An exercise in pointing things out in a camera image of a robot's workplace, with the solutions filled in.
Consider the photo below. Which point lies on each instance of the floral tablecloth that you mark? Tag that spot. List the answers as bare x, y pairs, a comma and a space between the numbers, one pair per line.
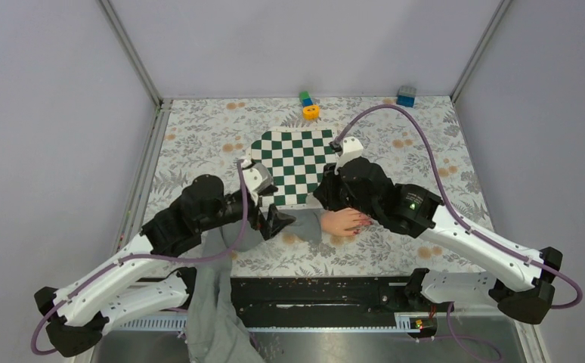
423, 146

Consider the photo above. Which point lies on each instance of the green white chess mat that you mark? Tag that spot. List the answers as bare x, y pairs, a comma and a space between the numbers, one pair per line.
295, 158

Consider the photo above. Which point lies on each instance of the green blue toy block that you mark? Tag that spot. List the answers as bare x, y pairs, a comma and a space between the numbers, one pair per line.
305, 99

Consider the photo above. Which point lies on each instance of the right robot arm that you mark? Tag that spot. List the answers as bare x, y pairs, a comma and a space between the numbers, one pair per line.
514, 279

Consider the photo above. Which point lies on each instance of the grey sleeved forearm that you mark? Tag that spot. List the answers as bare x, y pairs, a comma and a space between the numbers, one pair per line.
214, 331

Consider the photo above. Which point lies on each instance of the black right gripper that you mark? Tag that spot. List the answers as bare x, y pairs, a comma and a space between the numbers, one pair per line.
326, 192

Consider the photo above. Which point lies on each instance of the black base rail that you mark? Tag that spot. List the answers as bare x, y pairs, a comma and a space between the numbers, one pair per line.
330, 302

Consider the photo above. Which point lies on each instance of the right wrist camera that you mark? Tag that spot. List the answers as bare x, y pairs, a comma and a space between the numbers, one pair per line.
346, 150

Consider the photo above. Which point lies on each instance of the blue grey toy block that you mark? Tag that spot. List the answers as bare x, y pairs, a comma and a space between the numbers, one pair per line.
406, 96

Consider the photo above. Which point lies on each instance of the yellow toy block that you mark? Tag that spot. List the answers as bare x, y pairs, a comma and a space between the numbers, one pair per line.
311, 112

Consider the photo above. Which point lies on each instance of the person's hand with painted nails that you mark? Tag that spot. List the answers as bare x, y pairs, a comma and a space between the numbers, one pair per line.
345, 222

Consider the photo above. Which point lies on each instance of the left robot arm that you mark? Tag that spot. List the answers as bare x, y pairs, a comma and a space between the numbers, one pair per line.
76, 317

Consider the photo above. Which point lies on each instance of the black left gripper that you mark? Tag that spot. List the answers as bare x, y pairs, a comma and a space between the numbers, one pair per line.
275, 221

